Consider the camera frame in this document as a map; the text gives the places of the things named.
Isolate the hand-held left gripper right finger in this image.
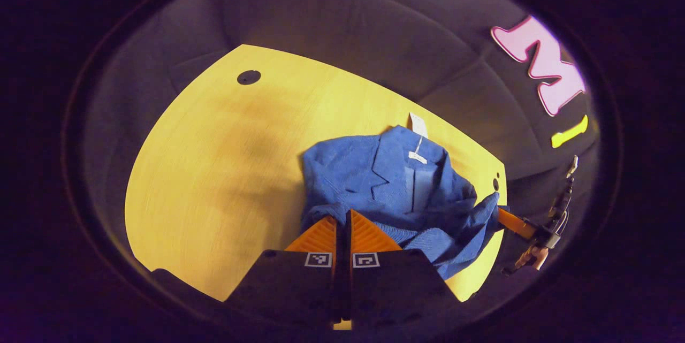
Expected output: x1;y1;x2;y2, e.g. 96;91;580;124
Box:
345;209;461;327

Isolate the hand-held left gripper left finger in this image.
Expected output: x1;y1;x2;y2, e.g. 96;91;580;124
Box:
224;214;343;327

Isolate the blue jacket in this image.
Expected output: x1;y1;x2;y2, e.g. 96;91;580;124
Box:
300;113;509;280

